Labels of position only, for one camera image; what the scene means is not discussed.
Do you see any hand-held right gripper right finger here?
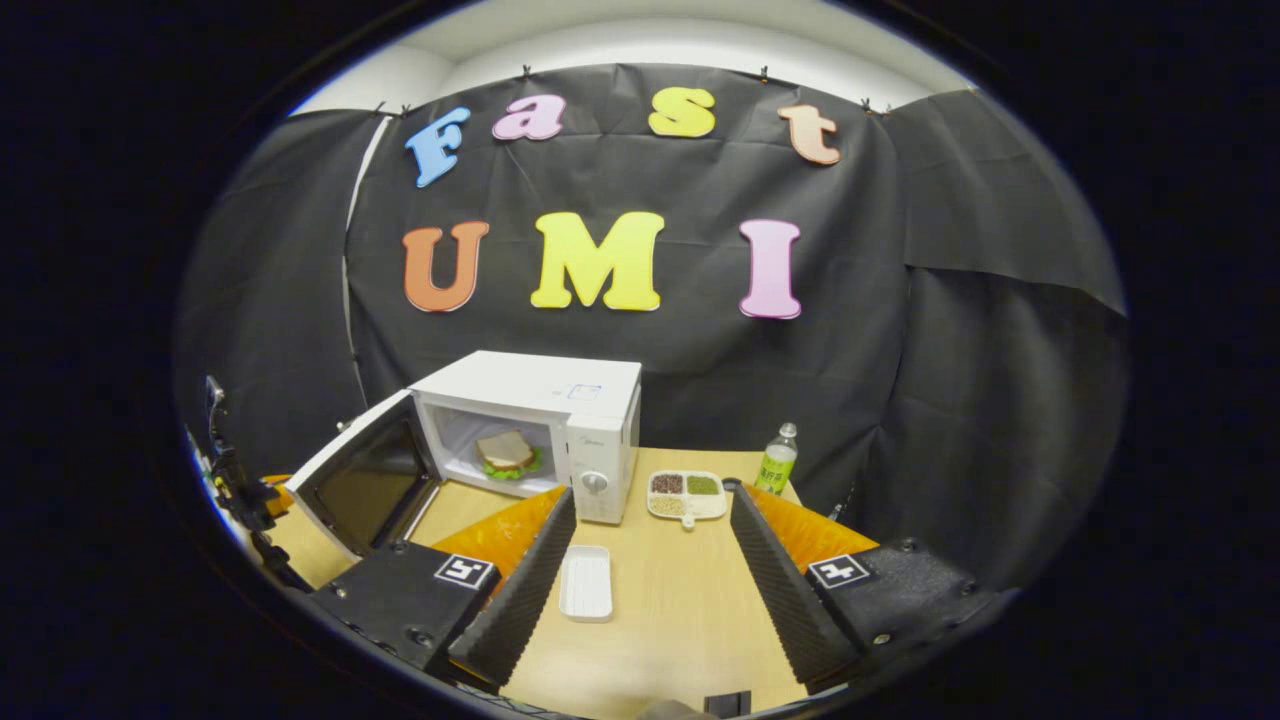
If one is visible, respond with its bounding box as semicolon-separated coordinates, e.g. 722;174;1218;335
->
728;480;1016;696

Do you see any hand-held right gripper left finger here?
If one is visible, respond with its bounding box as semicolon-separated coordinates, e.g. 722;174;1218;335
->
305;487;579;696

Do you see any sandwich with lettuce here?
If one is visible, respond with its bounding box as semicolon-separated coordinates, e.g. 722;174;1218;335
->
473;430;543;481

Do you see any white microwave oven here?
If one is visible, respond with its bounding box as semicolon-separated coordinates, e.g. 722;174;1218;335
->
285;350;643;561

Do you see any small white rectangular tray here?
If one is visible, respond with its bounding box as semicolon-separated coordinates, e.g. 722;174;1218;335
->
558;545;614;623

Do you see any divided white dish of grains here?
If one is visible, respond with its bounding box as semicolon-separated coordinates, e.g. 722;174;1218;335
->
646;470;728;529

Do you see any green label drink bottle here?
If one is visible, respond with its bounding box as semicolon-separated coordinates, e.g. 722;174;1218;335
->
754;422;799;496

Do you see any black backdrop cloth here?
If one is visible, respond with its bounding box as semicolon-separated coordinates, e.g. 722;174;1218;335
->
175;62;1131;591

